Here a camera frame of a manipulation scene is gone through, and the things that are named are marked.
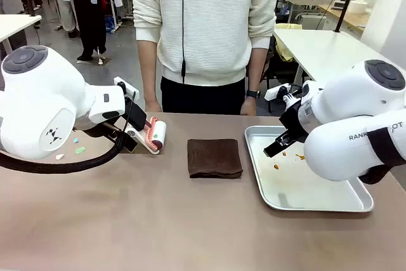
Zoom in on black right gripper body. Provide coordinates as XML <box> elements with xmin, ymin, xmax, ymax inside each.
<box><xmin>278</xmin><ymin>101</ymin><xmax>314</xmax><ymax>142</ymax></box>

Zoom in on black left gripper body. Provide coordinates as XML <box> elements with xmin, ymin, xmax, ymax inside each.
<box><xmin>125</xmin><ymin>98</ymin><xmax>148</xmax><ymax>133</ymax></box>

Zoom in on brown towel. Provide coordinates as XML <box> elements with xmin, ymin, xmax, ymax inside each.
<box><xmin>187</xmin><ymin>138</ymin><xmax>244</xmax><ymax>180</ymax></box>

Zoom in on person's right forearm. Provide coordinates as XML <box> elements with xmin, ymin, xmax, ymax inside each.
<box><xmin>136</xmin><ymin>39</ymin><xmax>160</xmax><ymax>104</ymax></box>

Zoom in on person's left forearm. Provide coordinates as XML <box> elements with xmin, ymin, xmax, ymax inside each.
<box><xmin>246</xmin><ymin>46</ymin><xmax>269</xmax><ymax>93</ymax></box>

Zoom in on person's right hand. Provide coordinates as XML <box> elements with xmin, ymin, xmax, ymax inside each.
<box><xmin>145</xmin><ymin>100</ymin><xmax>164</xmax><ymax>114</ymax></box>

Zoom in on person's left hand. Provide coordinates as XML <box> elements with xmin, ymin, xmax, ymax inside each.
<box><xmin>239</xmin><ymin>96</ymin><xmax>259</xmax><ymax>117</ymax></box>

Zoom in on white lint roller stand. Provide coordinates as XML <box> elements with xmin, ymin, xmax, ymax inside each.
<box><xmin>124</xmin><ymin>126</ymin><xmax>160</xmax><ymax>155</ymax></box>

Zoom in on silver metal tray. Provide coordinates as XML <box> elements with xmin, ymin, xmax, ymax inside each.
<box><xmin>244</xmin><ymin>125</ymin><xmax>375</xmax><ymax>213</ymax></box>

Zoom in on black trousers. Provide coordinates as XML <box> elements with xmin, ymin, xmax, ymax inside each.
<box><xmin>160</xmin><ymin>75</ymin><xmax>247</xmax><ymax>116</ymax></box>

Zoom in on long white table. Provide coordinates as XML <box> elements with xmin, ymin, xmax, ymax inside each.
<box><xmin>272</xmin><ymin>27</ymin><xmax>391</xmax><ymax>83</ymax></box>

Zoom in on yellow cloth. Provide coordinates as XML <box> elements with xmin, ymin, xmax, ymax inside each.
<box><xmin>273</xmin><ymin>23</ymin><xmax>303</xmax><ymax>63</ymax></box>

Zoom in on bystander in black trousers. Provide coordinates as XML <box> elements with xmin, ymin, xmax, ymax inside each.
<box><xmin>58</xmin><ymin>0</ymin><xmax>124</xmax><ymax>63</ymax></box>

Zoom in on wooden workbench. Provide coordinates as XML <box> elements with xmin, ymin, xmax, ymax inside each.
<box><xmin>317</xmin><ymin>1</ymin><xmax>370</xmax><ymax>32</ymax></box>

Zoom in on white knit sweater torso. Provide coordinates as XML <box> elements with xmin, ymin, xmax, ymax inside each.
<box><xmin>131</xmin><ymin>0</ymin><xmax>280</xmax><ymax>88</ymax></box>

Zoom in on bystander in grey trousers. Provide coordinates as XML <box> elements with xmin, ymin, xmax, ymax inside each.
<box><xmin>49</xmin><ymin>0</ymin><xmax>79</xmax><ymax>39</ymax></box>

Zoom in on small white table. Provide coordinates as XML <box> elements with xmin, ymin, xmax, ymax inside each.
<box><xmin>0</xmin><ymin>13</ymin><xmax>43</xmax><ymax>44</ymax></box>

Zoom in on pink handled lint roller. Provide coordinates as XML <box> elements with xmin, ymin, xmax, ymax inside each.
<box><xmin>144</xmin><ymin>116</ymin><xmax>167</xmax><ymax>152</ymax></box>

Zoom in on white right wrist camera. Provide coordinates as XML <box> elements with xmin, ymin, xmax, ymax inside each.
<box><xmin>264</xmin><ymin>83</ymin><xmax>293</xmax><ymax>101</ymax></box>

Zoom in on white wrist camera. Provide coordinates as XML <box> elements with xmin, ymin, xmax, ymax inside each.
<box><xmin>113</xmin><ymin>76</ymin><xmax>140</xmax><ymax>95</ymax></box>
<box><xmin>264</xmin><ymin>83</ymin><xmax>293</xmax><ymax>101</ymax></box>

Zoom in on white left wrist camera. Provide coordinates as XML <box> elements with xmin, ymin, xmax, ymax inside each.
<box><xmin>113</xmin><ymin>76</ymin><xmax>140</xmax><ymax>95</ymax></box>

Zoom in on black braided cable sleeve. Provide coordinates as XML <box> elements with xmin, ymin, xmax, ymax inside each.
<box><xmin>0</xmin><ymin>91</ymin><xmax>140</xmax><ymax>175</ymax></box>

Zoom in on thin black microphone cord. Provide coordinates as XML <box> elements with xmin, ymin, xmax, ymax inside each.
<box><xmin>181</xmin><ymin>0</ymin><xmax>187</xmax><ymax>84</ymax></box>

